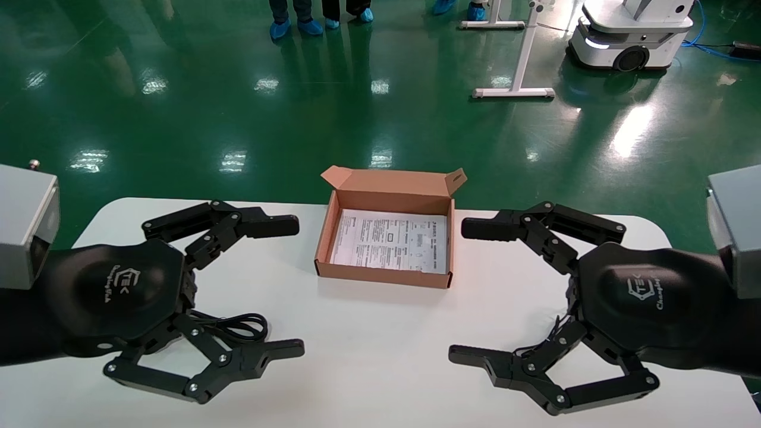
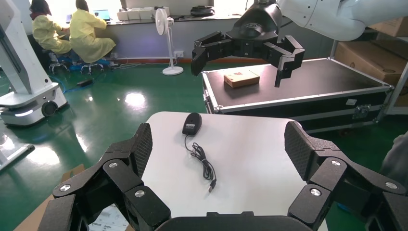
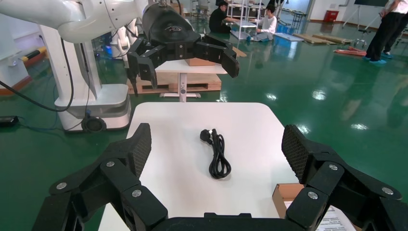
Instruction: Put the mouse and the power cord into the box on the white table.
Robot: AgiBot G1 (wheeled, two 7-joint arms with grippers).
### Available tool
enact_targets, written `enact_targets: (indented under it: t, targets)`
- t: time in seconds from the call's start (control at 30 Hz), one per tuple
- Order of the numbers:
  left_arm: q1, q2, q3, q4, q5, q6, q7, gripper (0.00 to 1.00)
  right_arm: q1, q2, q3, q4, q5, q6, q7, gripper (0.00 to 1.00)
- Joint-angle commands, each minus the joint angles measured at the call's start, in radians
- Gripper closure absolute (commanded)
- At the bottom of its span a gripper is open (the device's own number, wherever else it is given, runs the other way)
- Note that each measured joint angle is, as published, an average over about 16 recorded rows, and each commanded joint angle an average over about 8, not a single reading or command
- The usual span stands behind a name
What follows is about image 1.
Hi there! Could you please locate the thick black power cable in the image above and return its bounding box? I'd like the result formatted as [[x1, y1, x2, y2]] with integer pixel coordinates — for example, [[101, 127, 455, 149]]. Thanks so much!
[[178, 309, 270, 347]]

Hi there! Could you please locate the person in black trousers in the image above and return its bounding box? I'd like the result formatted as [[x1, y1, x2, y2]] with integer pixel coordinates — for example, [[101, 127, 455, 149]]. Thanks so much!
[[321, 0, 376, 30]]

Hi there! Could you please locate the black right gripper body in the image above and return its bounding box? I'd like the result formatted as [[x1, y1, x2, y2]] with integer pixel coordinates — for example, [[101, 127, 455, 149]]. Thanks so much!
[[571, 241, 736, 370]]

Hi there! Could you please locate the black wired computer mouse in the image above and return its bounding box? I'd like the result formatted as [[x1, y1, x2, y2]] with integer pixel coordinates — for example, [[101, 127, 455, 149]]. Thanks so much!
[[512, 314, 575, 357]]

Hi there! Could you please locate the person in blue shoe covers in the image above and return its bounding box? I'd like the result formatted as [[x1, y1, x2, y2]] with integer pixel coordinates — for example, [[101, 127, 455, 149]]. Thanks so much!
[[432, 0, 488, 23]]

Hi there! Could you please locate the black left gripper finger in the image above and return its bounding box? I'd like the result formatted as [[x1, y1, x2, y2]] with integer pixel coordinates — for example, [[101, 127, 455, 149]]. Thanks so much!
[[103, 314, 306, 405], [141, 200, 300, 272]]

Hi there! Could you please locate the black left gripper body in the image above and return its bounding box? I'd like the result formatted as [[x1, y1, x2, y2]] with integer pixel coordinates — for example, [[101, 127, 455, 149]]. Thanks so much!
[[40, 238, 198, 358]]

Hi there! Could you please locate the brown cardboard box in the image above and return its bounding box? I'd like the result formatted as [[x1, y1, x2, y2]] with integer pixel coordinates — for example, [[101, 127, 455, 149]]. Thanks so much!
[[314, 165, 468, 290]]

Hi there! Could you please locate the white desk leg frame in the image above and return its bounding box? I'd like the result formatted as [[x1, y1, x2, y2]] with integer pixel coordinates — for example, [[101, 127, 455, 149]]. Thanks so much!
[[472, 0, 556, 99], [460, 0, 527, 30]]

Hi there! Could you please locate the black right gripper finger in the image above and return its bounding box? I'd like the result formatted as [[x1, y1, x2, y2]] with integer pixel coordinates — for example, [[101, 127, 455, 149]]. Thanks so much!
[[461, 201, 627, 276], [448, 321, 661, 416]]

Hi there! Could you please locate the printed white paper sheet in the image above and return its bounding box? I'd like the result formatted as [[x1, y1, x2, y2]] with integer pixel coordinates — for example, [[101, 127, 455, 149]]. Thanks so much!
[[331, 209, 448, 275]]

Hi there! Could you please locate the blue floor cable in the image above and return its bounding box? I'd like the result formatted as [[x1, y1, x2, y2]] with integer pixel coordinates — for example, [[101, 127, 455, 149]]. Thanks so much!
[[681, 0, 761, 64]]

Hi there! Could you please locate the person in yellow coat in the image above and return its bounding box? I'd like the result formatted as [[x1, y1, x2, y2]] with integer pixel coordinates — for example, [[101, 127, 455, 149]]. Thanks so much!
[[268, 0, 325, 42]]

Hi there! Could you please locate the white wheeled mobile robot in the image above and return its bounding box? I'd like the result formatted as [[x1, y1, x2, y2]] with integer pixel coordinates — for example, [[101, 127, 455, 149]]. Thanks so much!
[[567, 0, 695, 73]]

